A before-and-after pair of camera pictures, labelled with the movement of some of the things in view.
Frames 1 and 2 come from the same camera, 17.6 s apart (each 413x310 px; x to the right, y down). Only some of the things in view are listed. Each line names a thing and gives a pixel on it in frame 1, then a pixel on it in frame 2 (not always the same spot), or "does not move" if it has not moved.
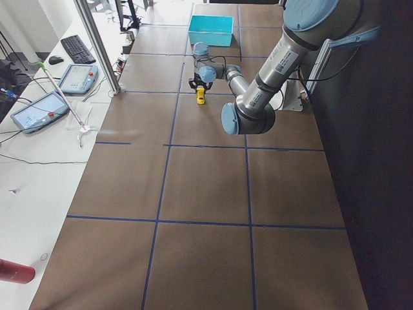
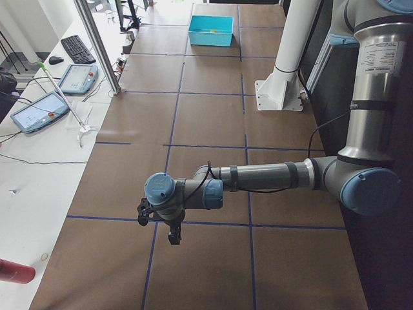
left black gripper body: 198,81 -> 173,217
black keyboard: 77,51 does not move
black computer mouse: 55,59 does not move
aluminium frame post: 99,44 does not move
